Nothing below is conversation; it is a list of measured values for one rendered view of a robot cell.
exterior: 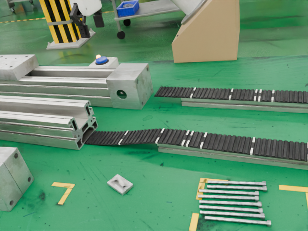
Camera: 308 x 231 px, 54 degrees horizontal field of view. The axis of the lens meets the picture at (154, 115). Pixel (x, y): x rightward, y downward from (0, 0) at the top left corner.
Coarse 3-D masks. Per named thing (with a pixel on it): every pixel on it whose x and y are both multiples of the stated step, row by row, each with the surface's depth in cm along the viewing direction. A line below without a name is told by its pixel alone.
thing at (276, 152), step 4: (272, 140) 61; (276, 140) 61; (280, 140) 60; (272, 144) 60; (276, 144) 60; (280, 144) 60; (272, 148) 59; (276, 148) 59; (280, 148) 59; (272, 152) 58; (276, 152) 58; (280, 152) 58; (272, 156) 57; (276, 156) 57; (280, 156) 57
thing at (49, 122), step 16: (0, 96) 88; (16, 96) 86; (0, 112) 80; (16, 112) 78; (32, 112) 84; (48, 112) 82; (64, 112) 79; (80, 112) 77; (0, 128) 81; (16, 128) 78; (32, 128) 76; (48, 128) 74; (64, 128) 73; (80, 128) 75; (96, 128) 81; (48, 144) 78; (64, 144) 75; (80, 144) 76
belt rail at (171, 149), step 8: (160, 144) 68; (168, 144) 67; (168, 152) 68; (176, 152) 67; (184, 152) 66; (192, 152) 65; (200, 152) 65; (208, 152) 65; (216, 152) 63; (224, 152) 62; (232, 160) 63; (240, 160) 62; (248, 160) 61; (256, 160) 61; (264, 160) 60; (272, 160) 60; (280, 160) 59; (288, 160) 58; (296, 160) 57; (296, 168) 58; (304, 168) 58
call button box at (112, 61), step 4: (108, 60) 103; (112, 60) 103; (116, 60) 104; (92, 64) 103; (96, 64) 102; (100, 64) 101; (104, 64) 101; (108, 64) 101; (112, 64) 102; (116, 64) 104
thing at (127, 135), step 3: (126, 132) 75; (129, 132) 74; (126, 135) 74; (129, 135) 73; (123, 138) 73; (126, 138) 72; (120, 141) 72; (123, 141) 72; (120, 144) 72; (123, 144) 71
